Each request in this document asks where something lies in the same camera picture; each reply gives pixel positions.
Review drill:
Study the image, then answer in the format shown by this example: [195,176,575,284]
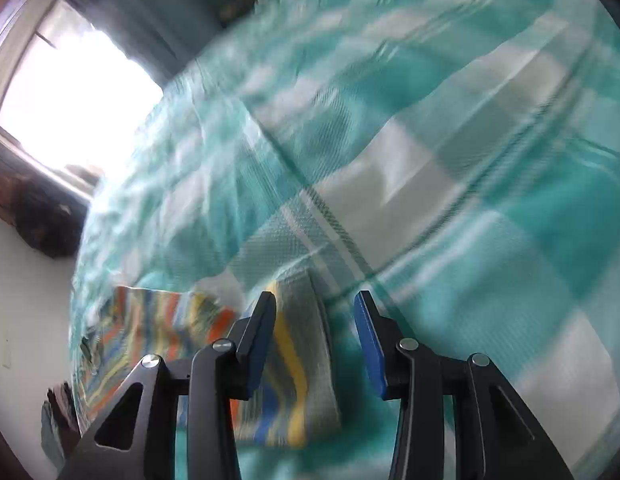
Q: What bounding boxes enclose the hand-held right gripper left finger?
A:
[55,290,278,480]

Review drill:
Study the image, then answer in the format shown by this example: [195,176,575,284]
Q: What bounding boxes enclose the bright window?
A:
[0,0,165,201]

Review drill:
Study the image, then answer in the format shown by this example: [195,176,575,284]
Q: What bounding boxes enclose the striped colourful small garment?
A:
[77,267,343,448]

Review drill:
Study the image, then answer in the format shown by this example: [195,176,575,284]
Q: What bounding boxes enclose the brown hanging bag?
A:
[0,145,91,261]

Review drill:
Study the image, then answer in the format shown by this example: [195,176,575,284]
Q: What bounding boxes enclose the pile of dark clothes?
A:
[40,382,83,466]

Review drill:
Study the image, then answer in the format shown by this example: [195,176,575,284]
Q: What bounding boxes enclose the teal checked blanket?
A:
[67,0,620,480]

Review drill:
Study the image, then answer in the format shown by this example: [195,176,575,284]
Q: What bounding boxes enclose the blue-grey curtain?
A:
[55,0,251,86]

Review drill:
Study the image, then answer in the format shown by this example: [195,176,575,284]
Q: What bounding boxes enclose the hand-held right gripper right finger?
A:
[354,290,575,480]

